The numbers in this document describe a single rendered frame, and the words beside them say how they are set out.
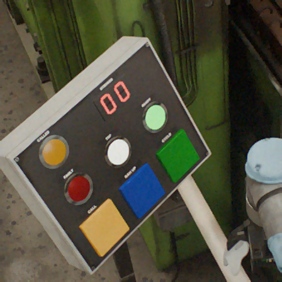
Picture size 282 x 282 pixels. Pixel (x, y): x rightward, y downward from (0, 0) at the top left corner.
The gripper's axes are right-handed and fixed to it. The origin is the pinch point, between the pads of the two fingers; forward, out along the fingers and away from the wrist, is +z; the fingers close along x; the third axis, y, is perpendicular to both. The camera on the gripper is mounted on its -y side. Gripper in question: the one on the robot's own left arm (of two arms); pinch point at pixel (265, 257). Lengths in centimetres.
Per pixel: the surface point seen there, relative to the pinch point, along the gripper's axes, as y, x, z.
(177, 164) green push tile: -17.6, -14.2, -6.8
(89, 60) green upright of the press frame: -84, -36, 34
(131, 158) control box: -15.8, -22.2, -12.8
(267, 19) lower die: -54, 8, -5
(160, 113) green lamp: -23.3, -16.2, -15.5
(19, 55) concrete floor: -145, -72, 94
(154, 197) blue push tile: -11.7, -19.0, -5.3
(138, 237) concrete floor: -60, -30, 94
